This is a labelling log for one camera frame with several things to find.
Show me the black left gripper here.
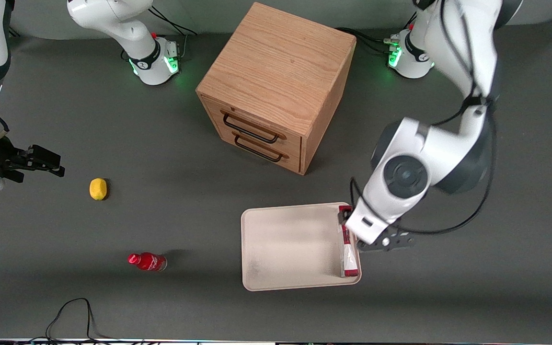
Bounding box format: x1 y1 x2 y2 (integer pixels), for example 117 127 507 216
337 211 416 253

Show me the red cookie box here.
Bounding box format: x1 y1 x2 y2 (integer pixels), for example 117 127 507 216
338 205 361 278

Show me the cream plastic tray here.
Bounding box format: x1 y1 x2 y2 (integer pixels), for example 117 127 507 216
241 202 362 292

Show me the yellow lemon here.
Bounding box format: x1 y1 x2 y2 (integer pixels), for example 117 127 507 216
89 178 108 201

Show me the wooden drawer front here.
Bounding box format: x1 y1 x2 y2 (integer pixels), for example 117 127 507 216
209 122 302 174
202 98 303 156

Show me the red soda bottle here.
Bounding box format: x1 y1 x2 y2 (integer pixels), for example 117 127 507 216
127 252 168 272

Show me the wooden two-drawer cabinet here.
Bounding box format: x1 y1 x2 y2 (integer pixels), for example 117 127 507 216
195 2 357 176

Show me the black metal drawer handle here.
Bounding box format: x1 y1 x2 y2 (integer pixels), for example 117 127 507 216
234 134 284 162
222 113 280 144

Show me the black looped table cable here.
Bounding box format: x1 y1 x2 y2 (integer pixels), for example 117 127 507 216
45 298 111 342

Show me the black left arm base cable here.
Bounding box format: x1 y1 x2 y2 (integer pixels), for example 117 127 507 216
336 27 394 54

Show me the black arm base cable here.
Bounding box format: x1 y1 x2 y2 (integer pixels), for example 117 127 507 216
336 27 394 54
149 6 199 60

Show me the black right arm base cable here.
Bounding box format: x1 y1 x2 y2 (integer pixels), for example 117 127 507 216
149 6 199 60

